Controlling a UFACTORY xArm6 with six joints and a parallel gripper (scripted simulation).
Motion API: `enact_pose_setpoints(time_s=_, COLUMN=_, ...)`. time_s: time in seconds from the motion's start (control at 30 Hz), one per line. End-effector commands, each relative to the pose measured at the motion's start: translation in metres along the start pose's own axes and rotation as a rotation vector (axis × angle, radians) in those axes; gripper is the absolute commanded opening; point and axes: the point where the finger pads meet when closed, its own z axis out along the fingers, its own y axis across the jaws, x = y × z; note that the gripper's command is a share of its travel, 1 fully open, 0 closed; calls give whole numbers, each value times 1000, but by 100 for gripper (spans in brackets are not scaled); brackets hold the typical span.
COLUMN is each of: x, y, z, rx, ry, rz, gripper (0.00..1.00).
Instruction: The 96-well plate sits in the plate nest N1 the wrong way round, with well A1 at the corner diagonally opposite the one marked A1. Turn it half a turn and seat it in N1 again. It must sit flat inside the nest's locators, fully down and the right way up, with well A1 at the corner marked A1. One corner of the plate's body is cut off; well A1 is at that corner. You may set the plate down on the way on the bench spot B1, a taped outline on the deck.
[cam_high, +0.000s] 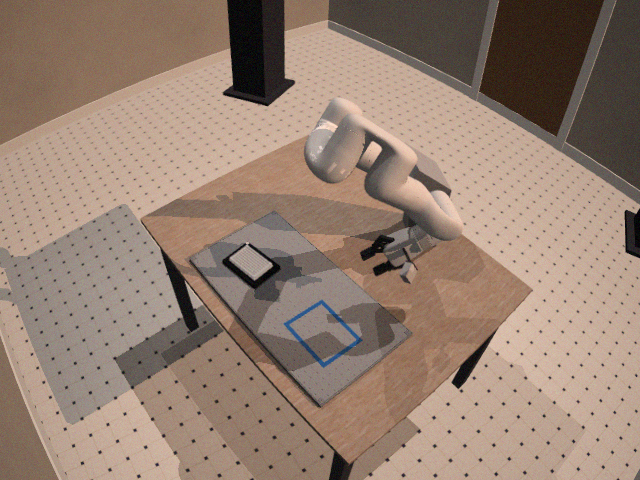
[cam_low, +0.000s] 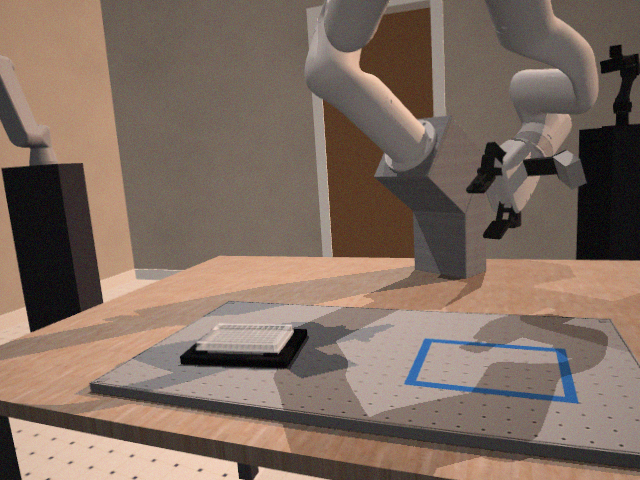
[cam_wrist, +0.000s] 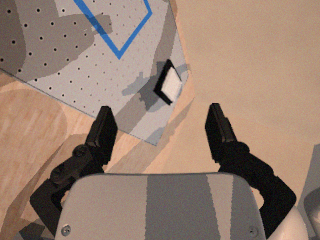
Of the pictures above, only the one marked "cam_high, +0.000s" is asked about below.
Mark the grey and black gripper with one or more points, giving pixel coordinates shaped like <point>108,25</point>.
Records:
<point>404,238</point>

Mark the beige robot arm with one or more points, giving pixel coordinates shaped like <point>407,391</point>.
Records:
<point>332,154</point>

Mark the blue tape outline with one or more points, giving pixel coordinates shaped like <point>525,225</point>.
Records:
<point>323,364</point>

